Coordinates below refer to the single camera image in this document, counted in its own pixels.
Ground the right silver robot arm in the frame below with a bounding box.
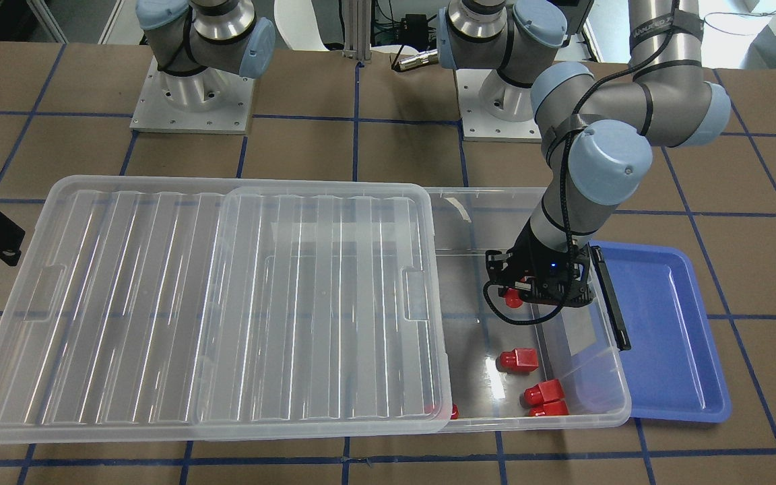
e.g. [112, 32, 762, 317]
[131, 1, 276, 134]

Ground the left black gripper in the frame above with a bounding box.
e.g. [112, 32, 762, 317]
[484, 225, 594, 308]

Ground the blue plastic tray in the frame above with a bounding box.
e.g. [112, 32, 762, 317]
[595, 240, 731, 424]

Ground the clear plastic box lid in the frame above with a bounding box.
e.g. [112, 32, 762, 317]
[0, 175, 452, 444]

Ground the clear plastic storage box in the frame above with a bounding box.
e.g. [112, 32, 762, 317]
[189, 187, 633, 433]

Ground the black box latch handle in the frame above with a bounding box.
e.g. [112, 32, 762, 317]
[590, 245, 632, 351]

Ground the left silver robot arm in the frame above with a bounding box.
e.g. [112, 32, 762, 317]
[436, 1, 730, 308]

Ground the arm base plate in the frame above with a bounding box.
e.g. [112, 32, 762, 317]
[129, 59, 257, 135]
[455, 69, 542, 143]

